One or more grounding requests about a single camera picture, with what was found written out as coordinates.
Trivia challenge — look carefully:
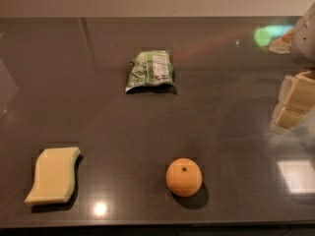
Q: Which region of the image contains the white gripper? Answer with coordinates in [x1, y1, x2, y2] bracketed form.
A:
[269, 2, 315, 134]

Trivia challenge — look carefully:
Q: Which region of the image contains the green jalapeno chip bag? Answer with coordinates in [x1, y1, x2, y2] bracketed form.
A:
[125, 50, 174, 92]

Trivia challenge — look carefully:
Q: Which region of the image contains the yellow wavy sponge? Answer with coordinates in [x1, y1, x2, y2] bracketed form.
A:
[24, 147, 81, 206]

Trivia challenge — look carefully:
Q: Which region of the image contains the orange fruit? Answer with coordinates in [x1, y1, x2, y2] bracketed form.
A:
[165, 158, 203, 198]

